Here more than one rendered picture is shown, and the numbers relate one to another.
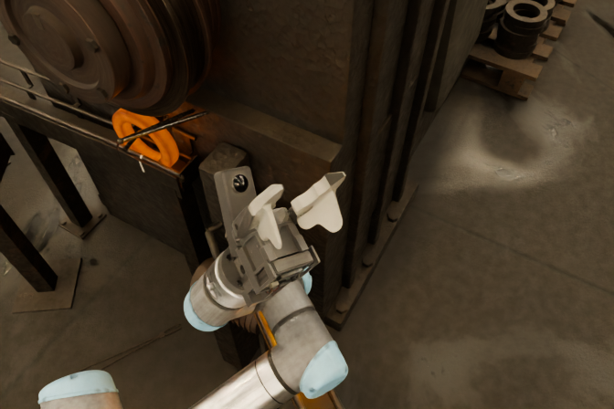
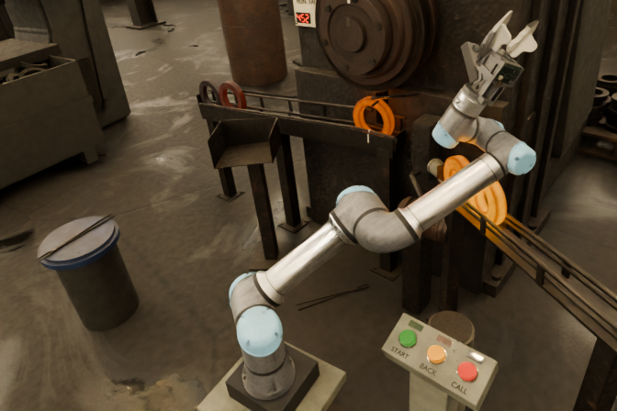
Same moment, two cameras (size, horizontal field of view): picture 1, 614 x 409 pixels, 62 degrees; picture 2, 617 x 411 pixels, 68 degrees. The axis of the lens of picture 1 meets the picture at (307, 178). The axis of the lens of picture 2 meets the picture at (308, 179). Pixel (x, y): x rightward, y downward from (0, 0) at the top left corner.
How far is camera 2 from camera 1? 0.87 m
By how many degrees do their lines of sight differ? 23
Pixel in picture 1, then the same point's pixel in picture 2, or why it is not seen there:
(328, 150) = (500, 103)
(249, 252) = (486, 65)
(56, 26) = (358, 22)
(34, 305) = (263, 266)
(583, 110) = not seen: outside the picture
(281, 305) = (491, 129)
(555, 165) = not seen: outside the picture
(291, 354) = (500, 146)
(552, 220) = not seen: outside the picture
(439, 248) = (574, 253)
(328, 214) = (528, 44)
